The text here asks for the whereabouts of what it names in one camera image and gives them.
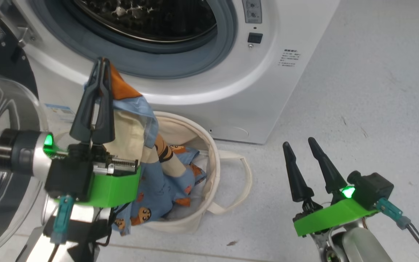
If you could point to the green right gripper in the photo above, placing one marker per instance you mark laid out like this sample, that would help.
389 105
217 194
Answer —
326 218

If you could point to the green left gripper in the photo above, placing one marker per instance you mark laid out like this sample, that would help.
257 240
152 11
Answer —
115 185

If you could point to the blue orange patterned garment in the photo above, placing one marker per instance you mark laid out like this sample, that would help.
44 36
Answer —
155 182

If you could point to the washing machine door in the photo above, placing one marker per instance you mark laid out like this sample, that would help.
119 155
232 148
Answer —
6 47

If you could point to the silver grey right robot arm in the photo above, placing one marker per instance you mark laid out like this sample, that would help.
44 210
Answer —
358 247

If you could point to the white washing machine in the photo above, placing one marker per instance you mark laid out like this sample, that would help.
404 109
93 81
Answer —
249 102

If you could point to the cream canvas laundry basket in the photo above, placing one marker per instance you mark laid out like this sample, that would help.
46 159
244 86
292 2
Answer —
202 145

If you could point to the blue energy label sticker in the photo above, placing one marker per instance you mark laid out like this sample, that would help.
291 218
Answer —
59 112

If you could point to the printed text warning label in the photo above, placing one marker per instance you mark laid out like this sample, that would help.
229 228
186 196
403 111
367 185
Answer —
289 58

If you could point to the grey rating label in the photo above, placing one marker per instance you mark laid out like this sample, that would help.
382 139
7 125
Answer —
252 11

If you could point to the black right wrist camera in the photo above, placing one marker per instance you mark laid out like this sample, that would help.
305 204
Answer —
373 189

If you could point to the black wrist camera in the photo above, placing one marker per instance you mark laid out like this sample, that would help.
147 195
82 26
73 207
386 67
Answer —
67 182
373 189

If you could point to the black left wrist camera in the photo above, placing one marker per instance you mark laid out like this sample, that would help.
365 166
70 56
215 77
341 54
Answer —
67 182

